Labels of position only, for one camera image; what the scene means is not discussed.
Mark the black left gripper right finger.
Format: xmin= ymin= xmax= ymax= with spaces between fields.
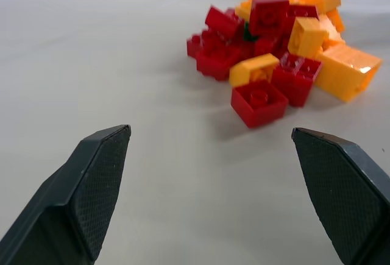
xmin=291 ymin=127 xmax=390 ymax=265

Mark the red toy brick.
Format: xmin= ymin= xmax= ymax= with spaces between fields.
xmin=286 ymin=3 xmax=320 ymax=27
xmin=271 ymin=51 xmax=323 ymax=108
xmin=186 ymin=32 xmax=205 ymax=59
xmin=195 ymin=45 xmax=244 ymax=82
xmin=204 ymin=5 xmax=244 ymax=39
xmin=249 ymin=0 xmax=290 ymax=38
xmin=230 ymin=79 xmax=289 ymax=129
xmin=253 ymin=35 xmax=284 ymax=58

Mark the dark green toy brick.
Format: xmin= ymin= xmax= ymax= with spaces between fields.
xmin=243 ymin=21 xmax=257 ymax=43

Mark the large orange toy brick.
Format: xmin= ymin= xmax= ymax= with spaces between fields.
xmin=313 ymin=43 xmax=383 ymax=104

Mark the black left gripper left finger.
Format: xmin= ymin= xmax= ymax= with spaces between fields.
xmin=0 ymin=124 xmax=132 ymax=265

